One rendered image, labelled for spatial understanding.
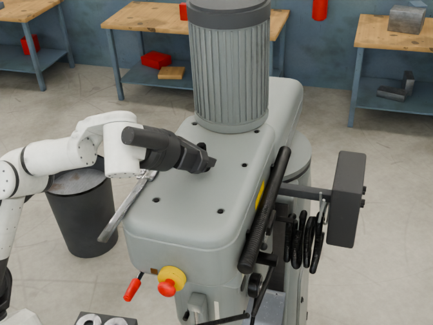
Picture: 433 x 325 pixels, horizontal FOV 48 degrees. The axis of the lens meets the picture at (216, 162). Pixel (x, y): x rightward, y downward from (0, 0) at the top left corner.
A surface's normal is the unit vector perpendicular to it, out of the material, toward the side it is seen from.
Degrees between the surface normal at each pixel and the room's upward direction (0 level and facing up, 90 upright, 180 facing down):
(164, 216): 0
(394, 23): 90
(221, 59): 90
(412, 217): 0
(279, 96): 0
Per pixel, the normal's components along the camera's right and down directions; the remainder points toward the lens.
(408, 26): -0.49, 0.53
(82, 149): 0.92, -0.15
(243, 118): 0.33, 0.54
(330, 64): -0.29, 0.57
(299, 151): -0.04, -0.81
